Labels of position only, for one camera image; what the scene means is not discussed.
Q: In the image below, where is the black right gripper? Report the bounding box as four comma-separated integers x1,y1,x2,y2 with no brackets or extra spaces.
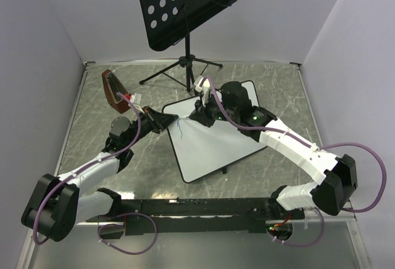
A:
189,91,239,128

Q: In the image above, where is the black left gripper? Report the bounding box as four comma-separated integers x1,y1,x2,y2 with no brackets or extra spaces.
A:
125,106,178,147

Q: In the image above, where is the white rectangular whiteboard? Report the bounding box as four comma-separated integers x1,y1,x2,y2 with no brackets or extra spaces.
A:
162,97,265,183

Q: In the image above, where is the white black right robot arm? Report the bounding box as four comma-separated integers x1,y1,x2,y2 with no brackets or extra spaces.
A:
189,77,357,218

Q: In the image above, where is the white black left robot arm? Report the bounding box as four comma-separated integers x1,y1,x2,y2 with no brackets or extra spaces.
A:
21,106,179,242

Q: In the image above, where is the black whiteboard easel stand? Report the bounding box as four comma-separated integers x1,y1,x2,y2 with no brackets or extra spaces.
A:
221,166,228,174

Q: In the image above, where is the brown wooden metronome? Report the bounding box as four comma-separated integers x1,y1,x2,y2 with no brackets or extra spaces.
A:
101,69,131,114

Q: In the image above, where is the black perforated music stand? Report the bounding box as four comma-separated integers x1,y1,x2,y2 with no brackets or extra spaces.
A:
139,0,237,91

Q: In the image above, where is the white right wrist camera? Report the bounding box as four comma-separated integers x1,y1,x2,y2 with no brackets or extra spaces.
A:
194,75,211,107

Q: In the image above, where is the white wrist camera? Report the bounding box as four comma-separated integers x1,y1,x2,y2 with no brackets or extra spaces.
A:
194,75,211,107
124,93,142,104

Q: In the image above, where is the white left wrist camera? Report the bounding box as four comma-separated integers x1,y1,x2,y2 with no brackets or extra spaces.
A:
124,93,142,104

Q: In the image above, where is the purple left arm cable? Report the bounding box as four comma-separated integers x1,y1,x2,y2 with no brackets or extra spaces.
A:
32,93,158,255

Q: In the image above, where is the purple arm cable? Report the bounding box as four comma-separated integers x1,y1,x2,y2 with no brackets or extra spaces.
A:
32,93,158,255
203,76,387,248

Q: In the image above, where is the aluminium frame rail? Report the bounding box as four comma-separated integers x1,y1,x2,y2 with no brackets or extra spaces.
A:
17,62,90,269

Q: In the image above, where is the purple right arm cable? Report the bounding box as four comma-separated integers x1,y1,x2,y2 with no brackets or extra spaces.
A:
203,76,387,248

